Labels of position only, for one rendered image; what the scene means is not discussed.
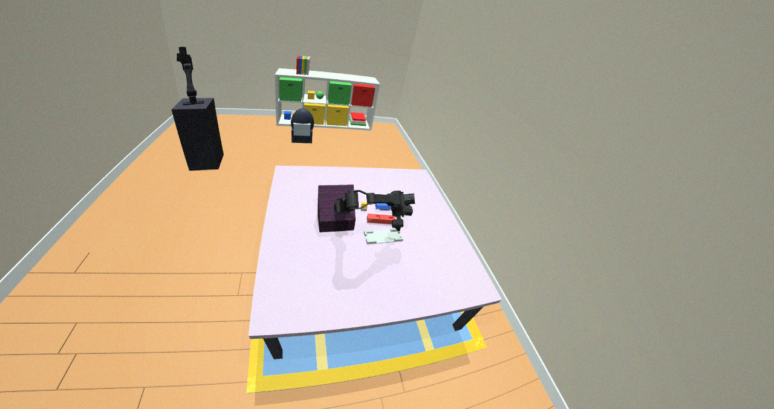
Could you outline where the red tapered block with slots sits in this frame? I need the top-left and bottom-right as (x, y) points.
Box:
(367, 214), (395, 224)

